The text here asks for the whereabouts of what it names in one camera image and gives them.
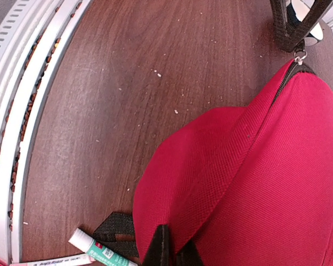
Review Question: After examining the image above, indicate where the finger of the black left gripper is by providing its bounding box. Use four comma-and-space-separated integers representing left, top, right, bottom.
270, 0, 333, 53

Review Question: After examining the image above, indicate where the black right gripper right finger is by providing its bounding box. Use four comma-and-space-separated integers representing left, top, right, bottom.
176, 240, 204, 266

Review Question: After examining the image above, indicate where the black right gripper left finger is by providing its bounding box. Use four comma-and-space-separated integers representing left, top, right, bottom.
142, 224, 170, 266

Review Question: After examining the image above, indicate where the red backpack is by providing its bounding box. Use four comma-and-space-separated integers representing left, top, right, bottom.
92, 49, 333, 266

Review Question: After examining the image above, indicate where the pink capped white marker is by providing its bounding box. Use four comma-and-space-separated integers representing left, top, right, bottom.
11, 254, 95, 266

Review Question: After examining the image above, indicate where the white glue stick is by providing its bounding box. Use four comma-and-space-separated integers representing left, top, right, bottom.
68, 228, 137, 266

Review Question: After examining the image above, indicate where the front aluminium rail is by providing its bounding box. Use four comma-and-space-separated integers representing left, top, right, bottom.
0, 1, 90, 265

